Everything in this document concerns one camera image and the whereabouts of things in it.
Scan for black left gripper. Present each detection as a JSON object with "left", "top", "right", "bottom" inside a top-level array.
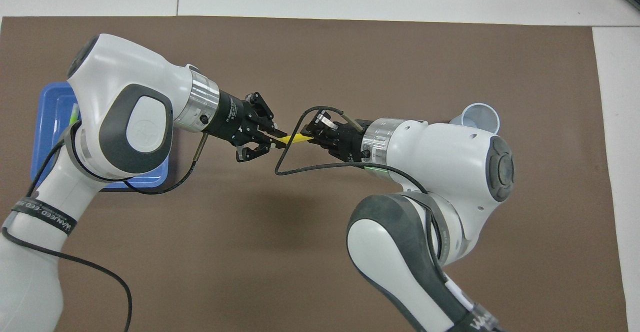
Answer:
[{"left": 205, "top": 89, "right": 286, "bottom": 163}]

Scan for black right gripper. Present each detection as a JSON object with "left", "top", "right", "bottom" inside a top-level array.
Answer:
[{"left": 306, "top": 113, "right": 371, "bottom": 162}]

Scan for yellow marker pen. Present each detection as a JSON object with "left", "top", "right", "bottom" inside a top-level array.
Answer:
[{"left": 276, "top": 132, "right": 313, "bottom": 145}]

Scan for brown table mat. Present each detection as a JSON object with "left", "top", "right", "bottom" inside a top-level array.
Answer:
[{"left": 0, "top": 16, "right": 630, "bottom": 332}]

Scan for translucent plastic cup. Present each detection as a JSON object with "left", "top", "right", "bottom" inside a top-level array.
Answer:
[{"left": 449, "top": 103, "right": 501, "bottom": 135}]

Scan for blue plastic tray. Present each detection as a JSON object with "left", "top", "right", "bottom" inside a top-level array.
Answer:
[{"left": 31, "top": 81, "right": 170, "bottom": 190}]

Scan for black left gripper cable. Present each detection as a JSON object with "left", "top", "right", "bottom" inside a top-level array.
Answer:
[{"left": 0, "top": 122, "right": 208, "bottom": 332}]

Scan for black left arm strap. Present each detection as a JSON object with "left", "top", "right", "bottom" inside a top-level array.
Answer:
[{"left": 11, "top": 197, "right": 79, "bottom": 236}]

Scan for black arm strap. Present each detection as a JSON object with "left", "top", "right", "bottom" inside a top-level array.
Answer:
[
  {"left": 11, "top": 197, "right": 79, "bottom": 236},
  {"left": 450, "top": 306, "right": 507, "bottom": 332}
]

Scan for black right arm strap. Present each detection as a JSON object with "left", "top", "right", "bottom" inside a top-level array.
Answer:
[{"left": 450, "top": 306, "right": 507, "bottom": 332}]

